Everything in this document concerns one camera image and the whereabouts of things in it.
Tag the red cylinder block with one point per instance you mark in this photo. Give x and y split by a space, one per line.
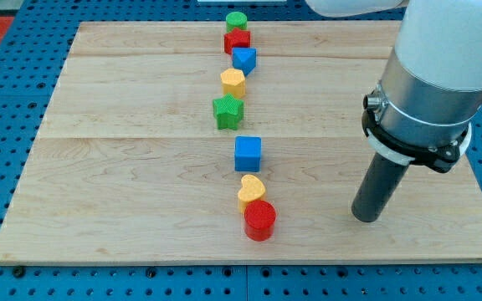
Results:
259 220

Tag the green star block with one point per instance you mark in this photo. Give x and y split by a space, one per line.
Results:
228 111

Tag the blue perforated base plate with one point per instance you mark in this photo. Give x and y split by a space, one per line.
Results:
35 37

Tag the dark grey cylindrical end effector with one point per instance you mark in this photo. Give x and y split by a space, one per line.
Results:
380 182

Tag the red star block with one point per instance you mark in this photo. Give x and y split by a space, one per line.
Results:
237 38

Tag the yellow hexagon block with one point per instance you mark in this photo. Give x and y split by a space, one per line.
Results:
233 82

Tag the blue cube block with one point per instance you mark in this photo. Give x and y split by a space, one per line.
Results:
247 153

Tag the green cylinder block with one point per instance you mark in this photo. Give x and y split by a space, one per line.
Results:
235 20

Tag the blue triangle block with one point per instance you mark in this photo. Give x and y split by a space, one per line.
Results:
244 59

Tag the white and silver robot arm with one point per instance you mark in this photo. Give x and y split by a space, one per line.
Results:
420 110

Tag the light wooden board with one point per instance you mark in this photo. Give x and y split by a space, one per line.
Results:
128 167

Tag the yellow heart block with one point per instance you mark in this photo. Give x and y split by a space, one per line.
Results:
252 189

